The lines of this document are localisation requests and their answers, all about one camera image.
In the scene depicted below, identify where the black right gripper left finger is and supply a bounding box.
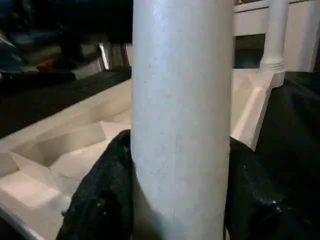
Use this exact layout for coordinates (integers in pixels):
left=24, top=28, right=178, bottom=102
left=56, top=128, right=137, bottom=240

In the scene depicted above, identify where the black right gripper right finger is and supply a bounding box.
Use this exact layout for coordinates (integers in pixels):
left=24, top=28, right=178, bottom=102
left=224, top=137, right=320, bottom=240

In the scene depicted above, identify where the white plastic table top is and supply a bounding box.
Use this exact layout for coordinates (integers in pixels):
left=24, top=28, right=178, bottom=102
left=0, top=67, right=286, bottom=240

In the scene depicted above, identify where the white plastic table leg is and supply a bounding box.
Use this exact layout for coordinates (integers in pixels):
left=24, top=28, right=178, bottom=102
left=130, top=0, right=235, bottom=240
left=258, top=0, right=290, bottom=74

